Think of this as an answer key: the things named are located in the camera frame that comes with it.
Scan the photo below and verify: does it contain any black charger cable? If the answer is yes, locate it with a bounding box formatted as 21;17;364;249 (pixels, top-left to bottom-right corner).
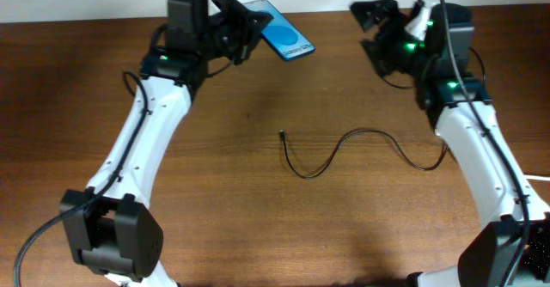
278;127;450;180

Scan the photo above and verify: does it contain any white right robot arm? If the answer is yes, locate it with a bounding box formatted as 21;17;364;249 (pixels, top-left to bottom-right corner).
351;0;549;286

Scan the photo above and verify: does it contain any blue Galaxy smartphone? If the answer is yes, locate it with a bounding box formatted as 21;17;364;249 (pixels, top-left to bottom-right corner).
244;0;315;62

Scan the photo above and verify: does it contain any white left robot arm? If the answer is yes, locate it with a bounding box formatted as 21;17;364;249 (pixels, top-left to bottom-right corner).
59;0;272;286

